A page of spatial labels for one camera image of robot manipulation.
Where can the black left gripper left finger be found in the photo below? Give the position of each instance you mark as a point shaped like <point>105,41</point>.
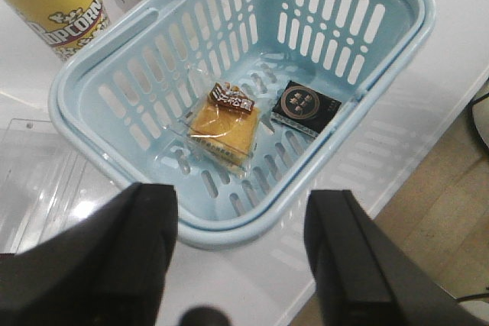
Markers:
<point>109,269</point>

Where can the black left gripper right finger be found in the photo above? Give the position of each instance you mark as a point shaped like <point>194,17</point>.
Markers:
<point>362,277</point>

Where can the black tissue packet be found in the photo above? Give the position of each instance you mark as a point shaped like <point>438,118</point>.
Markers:
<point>304,109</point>

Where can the light blue plastic basket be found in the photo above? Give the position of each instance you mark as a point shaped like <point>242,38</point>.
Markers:
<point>114,101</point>

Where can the clear acrylic display shelf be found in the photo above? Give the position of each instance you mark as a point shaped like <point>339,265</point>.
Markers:
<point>46,186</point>

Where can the packaged bread slice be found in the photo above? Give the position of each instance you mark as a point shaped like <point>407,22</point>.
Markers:
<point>222,121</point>

